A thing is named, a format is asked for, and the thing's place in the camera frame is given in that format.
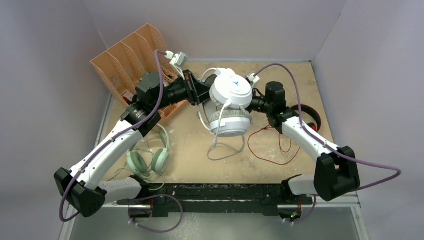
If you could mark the peach plastic file organizer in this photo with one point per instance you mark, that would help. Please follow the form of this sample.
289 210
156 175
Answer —
121 66

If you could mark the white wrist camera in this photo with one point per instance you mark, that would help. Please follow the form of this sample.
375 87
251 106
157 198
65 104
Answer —
253 79
176 60

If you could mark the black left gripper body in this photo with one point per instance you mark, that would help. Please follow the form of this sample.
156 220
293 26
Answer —
183 90

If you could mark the mint green headphones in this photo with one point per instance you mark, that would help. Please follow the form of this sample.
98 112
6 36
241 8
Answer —
145 162

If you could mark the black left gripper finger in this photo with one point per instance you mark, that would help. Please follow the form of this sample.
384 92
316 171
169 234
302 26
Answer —
207 78
203 92

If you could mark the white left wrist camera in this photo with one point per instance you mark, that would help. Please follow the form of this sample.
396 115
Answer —
176 60

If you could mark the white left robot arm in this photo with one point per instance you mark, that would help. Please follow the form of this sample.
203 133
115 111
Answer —
82 185

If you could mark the red black headphones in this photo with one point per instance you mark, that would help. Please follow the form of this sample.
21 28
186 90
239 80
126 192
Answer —
311 112

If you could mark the white over-ear headphones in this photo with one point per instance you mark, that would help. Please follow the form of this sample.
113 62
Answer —
231 94

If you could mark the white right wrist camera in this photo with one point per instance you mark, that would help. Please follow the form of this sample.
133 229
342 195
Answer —
253 79

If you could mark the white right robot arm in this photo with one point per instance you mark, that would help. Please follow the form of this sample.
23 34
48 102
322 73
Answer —
334 174

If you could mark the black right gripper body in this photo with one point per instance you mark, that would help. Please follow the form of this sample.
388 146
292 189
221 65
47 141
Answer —
260 104

